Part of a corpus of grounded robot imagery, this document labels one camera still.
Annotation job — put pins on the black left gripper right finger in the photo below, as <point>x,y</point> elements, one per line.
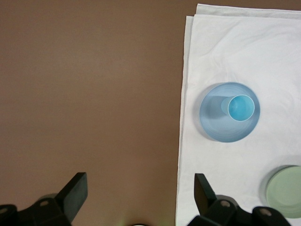
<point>211,209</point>

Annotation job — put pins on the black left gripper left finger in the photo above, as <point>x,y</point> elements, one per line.
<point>70,197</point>

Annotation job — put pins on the green round plate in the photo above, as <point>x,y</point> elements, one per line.
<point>287,190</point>

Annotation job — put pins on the blue round plate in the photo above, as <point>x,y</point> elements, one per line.
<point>211,127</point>

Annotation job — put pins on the blue cup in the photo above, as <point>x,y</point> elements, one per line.
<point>241,108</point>

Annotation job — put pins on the white cloth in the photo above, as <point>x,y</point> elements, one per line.
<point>258,58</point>

